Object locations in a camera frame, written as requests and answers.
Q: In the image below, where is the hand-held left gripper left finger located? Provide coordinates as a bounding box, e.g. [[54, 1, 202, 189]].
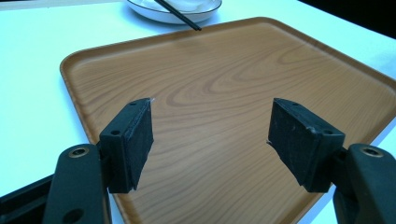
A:
[[98, 97, 155, 194]]

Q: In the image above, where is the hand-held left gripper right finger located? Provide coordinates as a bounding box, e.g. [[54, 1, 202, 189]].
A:
[[266, 97, 347, 193]]

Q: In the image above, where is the brown wood-grain tray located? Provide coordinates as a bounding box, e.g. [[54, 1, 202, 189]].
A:
[[59, 16, 396, 224]]

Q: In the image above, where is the black chopstick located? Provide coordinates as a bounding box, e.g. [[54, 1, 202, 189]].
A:
[[154, 0, 203, 32]]

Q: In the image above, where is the white plate with dark rim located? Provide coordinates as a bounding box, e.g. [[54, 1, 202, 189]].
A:
[[125, 0, 223, 25]]

